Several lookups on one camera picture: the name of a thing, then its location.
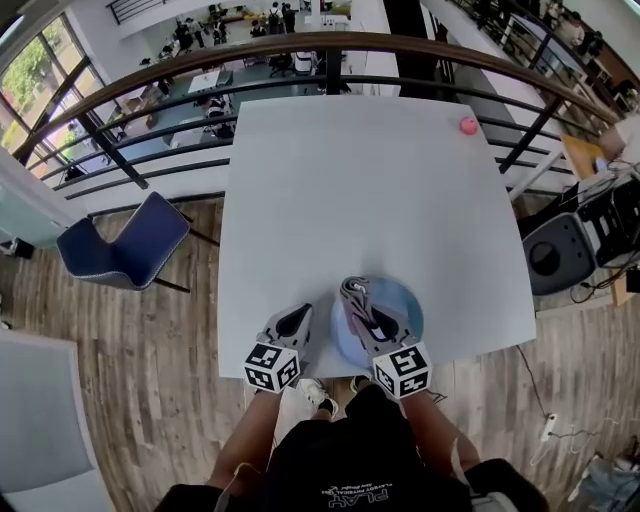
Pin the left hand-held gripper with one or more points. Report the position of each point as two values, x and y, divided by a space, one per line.
270 367

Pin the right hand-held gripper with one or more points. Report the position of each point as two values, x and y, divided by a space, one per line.
405 372

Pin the big blue plate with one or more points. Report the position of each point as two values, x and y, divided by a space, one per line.
400 300

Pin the purple grey cloth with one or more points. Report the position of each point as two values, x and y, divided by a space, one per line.
352 295

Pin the person's right forearm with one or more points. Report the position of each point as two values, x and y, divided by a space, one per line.
435 435

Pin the person's left forearm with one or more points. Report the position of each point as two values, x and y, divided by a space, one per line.
250 430

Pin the person's right white shoe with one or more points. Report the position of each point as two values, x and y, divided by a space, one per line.
360 382

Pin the person's white shoe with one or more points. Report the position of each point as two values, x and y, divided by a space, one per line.
360 382
315 392

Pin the person's left white shoe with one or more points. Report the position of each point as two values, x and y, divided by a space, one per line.
315 392

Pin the person's black shirt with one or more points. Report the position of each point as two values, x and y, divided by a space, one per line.
350 450

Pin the blue chair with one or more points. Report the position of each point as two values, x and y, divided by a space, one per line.
135 245

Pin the white power strip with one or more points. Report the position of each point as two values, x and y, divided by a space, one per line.
548 427

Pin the grey office chair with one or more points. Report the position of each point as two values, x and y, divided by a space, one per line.
560 250

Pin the pink ball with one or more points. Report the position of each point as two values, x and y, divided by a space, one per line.
469 126

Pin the wooden desk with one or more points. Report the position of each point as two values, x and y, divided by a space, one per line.
582 155
625 290

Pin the grey fabric bag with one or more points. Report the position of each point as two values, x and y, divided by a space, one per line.
610 480

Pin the wooden handrail black railing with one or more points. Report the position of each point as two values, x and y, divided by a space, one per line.
250 52

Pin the small black bin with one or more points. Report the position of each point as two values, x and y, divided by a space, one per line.
20 249

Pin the frosted glass door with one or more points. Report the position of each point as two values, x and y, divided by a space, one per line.
30 200

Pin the crowd of people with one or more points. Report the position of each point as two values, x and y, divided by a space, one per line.
270 22

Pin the black metal railing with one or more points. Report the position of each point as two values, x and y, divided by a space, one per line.
135 7
550 50

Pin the large window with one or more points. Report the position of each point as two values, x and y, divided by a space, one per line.
30 80

